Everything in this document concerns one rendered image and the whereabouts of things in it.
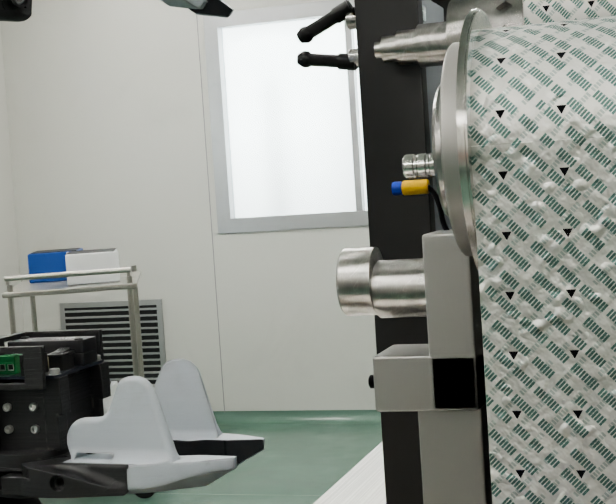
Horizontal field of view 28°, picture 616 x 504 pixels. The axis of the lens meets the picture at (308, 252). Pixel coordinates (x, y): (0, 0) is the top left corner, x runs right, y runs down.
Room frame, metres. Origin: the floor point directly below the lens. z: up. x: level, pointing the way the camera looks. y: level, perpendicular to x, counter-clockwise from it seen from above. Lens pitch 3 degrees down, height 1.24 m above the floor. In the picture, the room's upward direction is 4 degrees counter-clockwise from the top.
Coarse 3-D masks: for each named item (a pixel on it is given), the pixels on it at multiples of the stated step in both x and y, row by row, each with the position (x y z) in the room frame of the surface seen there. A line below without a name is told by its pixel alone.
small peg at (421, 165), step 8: (408, 160) 0.69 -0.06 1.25; (416, 160) 0.69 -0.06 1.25; (424, 160) 0.69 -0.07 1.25; (432, 160) 0.69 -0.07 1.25; (408, 168) 0.69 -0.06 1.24; (416, 168) 0.69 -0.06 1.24; (424, 168) 0.69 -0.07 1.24; (432, 168) 0.69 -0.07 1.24; (408, 176) 0.70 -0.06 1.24; (416, 176) 0.70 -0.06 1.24; (424, 176) 0.70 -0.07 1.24; (432, 176) 0.69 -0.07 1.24
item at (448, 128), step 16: (448, 48) 0.65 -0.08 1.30; (448, 64) 0.63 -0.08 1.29; (448, 80) 0.63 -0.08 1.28; (448, 96) 0.62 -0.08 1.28; (448, 112) 0.62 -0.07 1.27; (448, 128) 0.62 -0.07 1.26; (448, 144) 0.62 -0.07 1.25; (448, 160) 0.62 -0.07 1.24; (448, 176) 0.62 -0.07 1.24; (448, 192) 0.62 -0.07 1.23; (448, 208) 0.63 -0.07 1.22; (464, 224) 0.63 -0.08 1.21; (464, 240) 0.64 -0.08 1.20
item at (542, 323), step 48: (480, 240) 0.61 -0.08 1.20; (528, 240) 0.60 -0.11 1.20; (576, 240) 0.59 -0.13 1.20; (480, 288) 0.61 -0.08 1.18; (528, 288) 0.60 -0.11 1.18; (576, 288) 0.59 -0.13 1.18; (528, 336) 0.60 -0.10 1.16; (576, 336) 0.59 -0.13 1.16; (528, 384) 0.60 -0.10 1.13; (576, 384) 0.59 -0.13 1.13; (528, 432) 0.60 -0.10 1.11; (576, 432) 0.59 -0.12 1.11; (528, 480) 0.60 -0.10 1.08; (576, 480) 0.59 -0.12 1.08
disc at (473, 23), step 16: (480, 16) 0.66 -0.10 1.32; (464, 32) 0.62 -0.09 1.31; (464, 48) 0.61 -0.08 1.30; (464, 64) 0.61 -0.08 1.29; (464, 80) 0.60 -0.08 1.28; (464, 96) 0.60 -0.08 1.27; (464, 112) 0.60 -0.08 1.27; (464, 128) 0.60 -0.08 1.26; (464, 144) 0.60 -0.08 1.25; (464, 160) 0.60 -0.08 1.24; (464, 176) 0.60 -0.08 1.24; (464, 192) 0.60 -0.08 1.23; (464, 208) 0.60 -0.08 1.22
